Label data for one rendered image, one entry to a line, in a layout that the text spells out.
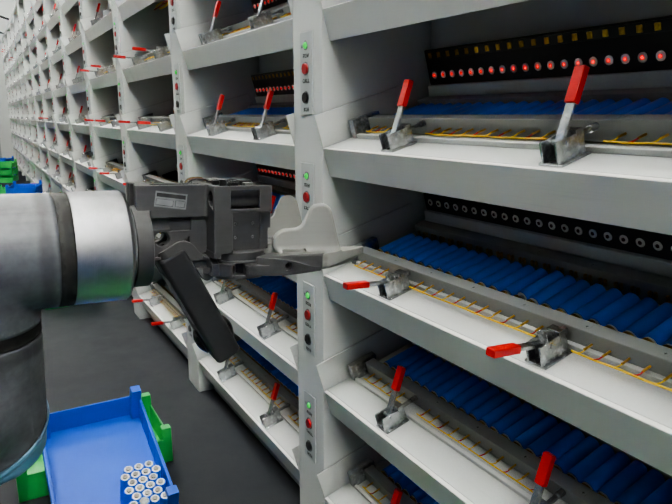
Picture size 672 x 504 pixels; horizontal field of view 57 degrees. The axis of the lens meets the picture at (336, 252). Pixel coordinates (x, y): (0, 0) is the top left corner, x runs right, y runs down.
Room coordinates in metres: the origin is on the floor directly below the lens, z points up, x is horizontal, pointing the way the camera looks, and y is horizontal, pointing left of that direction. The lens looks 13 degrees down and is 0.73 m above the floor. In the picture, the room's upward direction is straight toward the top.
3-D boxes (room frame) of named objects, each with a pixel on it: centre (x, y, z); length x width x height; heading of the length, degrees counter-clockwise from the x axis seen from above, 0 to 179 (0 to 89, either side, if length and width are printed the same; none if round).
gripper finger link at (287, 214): (0.61, 0.05, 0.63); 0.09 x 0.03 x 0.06; 133
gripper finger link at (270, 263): (0.54, 0.06, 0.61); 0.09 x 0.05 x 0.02; 107
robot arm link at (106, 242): (0.49, 0.19, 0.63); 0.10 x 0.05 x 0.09; 30
